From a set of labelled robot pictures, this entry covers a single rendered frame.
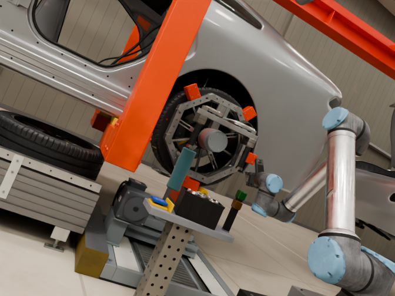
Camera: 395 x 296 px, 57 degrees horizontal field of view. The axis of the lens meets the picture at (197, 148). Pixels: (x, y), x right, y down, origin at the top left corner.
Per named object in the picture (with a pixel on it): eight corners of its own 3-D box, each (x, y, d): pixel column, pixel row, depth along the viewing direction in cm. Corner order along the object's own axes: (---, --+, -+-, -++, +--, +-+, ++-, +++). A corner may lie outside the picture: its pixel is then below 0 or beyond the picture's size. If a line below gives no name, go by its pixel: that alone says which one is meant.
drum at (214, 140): (211, 152, 240) (220, 133, 240) (223, 157, 220) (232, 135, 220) (193, 143, 236) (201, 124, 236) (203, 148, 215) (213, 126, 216)
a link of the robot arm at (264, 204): (273, 221, 185) (282, 198, 186) (255, 213, 181) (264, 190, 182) (263, 216, 194) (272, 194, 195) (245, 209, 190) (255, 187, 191)
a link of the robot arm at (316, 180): (375, 124, 169) (282, 213, 202) (357, 113, 164) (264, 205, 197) (387, 138, 160) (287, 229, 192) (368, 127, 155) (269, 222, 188)
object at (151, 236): (179, 239, 275) (184, 228, 275) (193, 259, 241) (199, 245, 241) (117, 218, 259) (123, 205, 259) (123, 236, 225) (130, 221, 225)
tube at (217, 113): (216, 120, 232) (223, 104, 232) (227, 121, 214) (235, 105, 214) (192, 108, 226) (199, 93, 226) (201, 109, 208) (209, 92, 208)
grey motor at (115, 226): (124, 228, 243) (146, 180, 243) (133, 254, 203) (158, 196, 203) (99, 219, 237) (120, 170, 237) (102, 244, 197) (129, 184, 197)
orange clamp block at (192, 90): (197, 97, 234) (193, 83, 232) (201, 97, 226) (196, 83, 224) (187, 100, 232) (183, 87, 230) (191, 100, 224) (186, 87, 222)
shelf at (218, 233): (219, 231, 186) (221, 226, 186) (232, 244, 170) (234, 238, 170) (142, 202, 172) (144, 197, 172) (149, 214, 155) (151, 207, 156)
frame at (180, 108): (224, 190, 246) (257, 117, 247) (228, 193, 240) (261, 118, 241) (151, 160, 229) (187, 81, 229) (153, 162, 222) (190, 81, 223)
